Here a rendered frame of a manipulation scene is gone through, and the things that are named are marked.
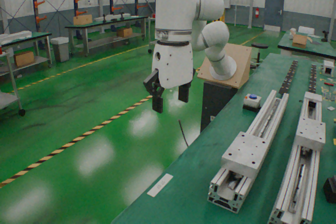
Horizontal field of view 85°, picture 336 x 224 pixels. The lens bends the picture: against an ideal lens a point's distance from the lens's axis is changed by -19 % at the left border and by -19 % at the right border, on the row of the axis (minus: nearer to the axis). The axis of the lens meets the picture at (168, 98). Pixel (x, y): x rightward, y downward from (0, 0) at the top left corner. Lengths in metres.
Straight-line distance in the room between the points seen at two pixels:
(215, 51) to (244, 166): 0.81
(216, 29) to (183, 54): 0.70
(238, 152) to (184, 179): 0.20
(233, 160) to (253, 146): 0.10
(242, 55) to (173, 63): 1.10
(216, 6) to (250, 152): 0.43
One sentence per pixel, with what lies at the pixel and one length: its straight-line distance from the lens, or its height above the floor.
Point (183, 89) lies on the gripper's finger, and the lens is 0.59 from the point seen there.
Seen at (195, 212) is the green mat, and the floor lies 0.78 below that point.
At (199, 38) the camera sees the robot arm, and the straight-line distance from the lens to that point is 1.18.
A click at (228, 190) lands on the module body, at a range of 0.68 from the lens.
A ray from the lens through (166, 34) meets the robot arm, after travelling 0.49.
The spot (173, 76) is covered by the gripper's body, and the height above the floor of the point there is 1.15.
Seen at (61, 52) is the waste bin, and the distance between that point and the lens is 5.56.
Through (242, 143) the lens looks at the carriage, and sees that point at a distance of 0.73.
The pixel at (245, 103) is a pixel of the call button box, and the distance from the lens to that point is 1.20.
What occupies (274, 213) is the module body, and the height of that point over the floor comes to 0.84.
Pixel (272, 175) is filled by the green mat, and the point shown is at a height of 0.78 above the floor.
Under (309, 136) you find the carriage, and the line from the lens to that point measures 0.86.
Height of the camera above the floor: 1.32
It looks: 25 degrees down
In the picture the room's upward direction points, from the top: straight up
